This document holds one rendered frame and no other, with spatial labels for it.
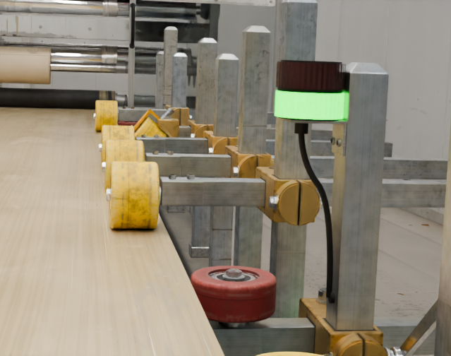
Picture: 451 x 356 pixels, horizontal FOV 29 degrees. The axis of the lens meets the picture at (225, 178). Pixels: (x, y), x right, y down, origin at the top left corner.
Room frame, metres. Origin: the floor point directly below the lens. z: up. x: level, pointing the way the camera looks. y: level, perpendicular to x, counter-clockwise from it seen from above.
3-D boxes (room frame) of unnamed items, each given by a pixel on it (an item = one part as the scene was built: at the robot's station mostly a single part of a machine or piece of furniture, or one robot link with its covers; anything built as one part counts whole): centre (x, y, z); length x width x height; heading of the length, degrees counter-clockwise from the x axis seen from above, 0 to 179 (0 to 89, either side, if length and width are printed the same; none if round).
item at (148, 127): (1.79, 0.17, 0.93); 0.09 x 0.08 x 0.09; 99
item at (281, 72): (0.77, -0.07, 1.10); 0.06 x 0.06 x 0.02
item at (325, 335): (0.80, -0.11, 0.85); 0.13 x 0.06 x 0.05; 9
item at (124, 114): (2.31, 0.07, 0.95); 0.50 x 0.04 x 0.04; 99
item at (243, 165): (1.30, -0.03, 0.95); 0.13 x 0.06 x 0.05; 9
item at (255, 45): (1.28, -0.04, 0.91); 0.03 x 0.03 x 0.48; 9
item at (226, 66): (1.52, 0.00, 0.87); 0.03 x 0.03 x 0.48; 9
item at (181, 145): (1.57, -0.05, 0.95); 0.50 x 0.04 x 0.04; 99
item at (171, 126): (1.79, 0.15, 0.95); 0.10 x 0.04 x 0.10; 99
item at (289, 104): (0.77, -0.07, 1.07); 0.06 x 0.06 x 0.02
